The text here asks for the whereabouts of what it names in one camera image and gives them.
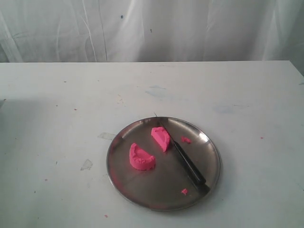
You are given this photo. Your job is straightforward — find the black serrated knife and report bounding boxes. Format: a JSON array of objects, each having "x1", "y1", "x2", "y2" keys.
[{"x1": 154, "y1": 113, "x2": 210, "y2": 194}]

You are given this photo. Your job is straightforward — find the round steel plate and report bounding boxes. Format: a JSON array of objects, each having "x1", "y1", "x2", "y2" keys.
[{"x1": 107, "y1": 117, "x2": 221, "y2": 211}]

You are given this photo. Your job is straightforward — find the pink crumb upper right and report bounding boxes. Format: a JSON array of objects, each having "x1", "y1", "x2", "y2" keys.
[{"x1": 181, "y1": 136, "x2": 192, "y2": 143}]

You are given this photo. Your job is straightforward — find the white backdrop curtain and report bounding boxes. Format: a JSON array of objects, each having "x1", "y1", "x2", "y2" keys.
[{"x1": 0, "y1": 0, "x2": 304, "y2": 62}]

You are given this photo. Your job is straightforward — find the pink putty half piece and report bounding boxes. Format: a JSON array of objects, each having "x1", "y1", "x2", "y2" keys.
[{"x1": 151, "y1": 127, "x2": 170, "y2": 152}]

